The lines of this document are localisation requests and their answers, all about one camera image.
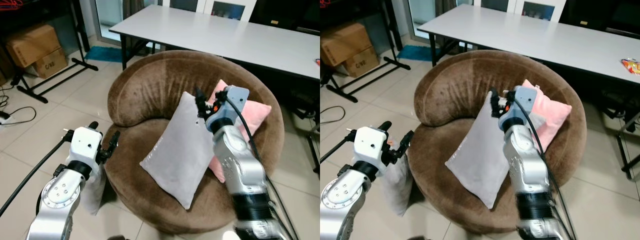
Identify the white long table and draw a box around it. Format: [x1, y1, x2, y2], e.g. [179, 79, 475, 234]
[417, 4, 640, 85]
[109, 4, 321, 82]

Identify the large grey pillow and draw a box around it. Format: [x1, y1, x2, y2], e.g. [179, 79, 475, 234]
[444, 90, 516, 210]
[139, 91, 217, 211]

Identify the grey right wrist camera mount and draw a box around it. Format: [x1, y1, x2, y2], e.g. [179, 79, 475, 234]
[506, 84, 539, 127]
[214, 85, 250, 122]

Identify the small grey pillow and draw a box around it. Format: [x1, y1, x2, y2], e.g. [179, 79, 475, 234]
[382, 142, 414, 217]

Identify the teal floor mat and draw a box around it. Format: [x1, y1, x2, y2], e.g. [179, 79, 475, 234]
[397, 44, 442, 63]
[84, 45, 124, 64]

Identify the white chair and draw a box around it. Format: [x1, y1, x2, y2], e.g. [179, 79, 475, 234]
[514, 0, 569, 24]
[472, 0, 519, 14]
[202, 0, 257, 24]
[161, 0, 209, 14]

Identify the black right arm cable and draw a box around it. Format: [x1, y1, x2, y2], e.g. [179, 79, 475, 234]
[219, 94, 297, 240]
[514, 94, 577, 240]

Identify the pink pillow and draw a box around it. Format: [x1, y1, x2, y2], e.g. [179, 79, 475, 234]
[207, 79, 273, 184]
[520, 79, 573, 157]

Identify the small printed cardboard box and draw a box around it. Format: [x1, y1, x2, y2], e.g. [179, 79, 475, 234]
[342, 47, 381, 79]
[32, 48, 69, 80]

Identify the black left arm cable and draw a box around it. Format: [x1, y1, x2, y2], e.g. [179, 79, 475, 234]
[0, 134, 72, 217]
[320, 136, 352, 165]

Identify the glass sliding door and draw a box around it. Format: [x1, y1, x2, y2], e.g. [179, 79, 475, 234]
[94, 0, 167, 42]
[406, 0, 477, 42]

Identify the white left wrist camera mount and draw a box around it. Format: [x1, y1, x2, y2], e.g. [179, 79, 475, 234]
[63, 126, 105, 169]
[346, 126, 389, 167]

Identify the brown round velvet sofa chair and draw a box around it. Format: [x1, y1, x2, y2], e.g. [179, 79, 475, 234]
[407, 49, 589, 236]
[106, 49, 286, 236]

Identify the black metal rack stand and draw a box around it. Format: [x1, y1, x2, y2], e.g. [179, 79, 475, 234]
[320, 0, 412, 104]
[0, 0, 100, 105]

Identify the black floor cable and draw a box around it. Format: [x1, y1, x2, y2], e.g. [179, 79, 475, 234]
[0, 82, 37, 127]
[320, 105, 346, 126]

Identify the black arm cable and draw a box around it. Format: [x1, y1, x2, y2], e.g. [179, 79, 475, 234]
[0, 134, 72, 217]
[219, 94, 297, 240]
[514, 94, 577, 240]
[320, 136, 352, 165]

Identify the large cardboard box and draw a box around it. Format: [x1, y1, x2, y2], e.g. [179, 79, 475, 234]
[4, 23, 63, 69]
[320, 22, 374, 67]

